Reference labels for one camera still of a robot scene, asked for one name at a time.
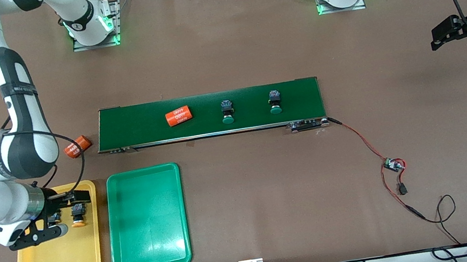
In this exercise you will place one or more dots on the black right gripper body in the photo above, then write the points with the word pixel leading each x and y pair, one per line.
pixel 51 196

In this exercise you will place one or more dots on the yellow push button switch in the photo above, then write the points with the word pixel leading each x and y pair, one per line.
pixel 78 215
pixel 55 217

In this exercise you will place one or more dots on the green push button switch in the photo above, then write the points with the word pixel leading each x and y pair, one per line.
pixel 274 102
pixel 226 112

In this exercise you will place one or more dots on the green plastic tray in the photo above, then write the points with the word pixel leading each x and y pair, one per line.
pixel 146 221

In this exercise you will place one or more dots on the small green circuit board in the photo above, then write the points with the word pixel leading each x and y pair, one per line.
pixel 393 165

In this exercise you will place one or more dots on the green belt conveyor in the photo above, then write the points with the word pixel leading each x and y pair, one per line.
pixel 214 127

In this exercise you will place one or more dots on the small black connector plug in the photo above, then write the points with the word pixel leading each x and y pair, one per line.
pixel 402 189

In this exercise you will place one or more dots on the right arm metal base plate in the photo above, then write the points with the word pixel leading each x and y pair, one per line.
pixel 118 22

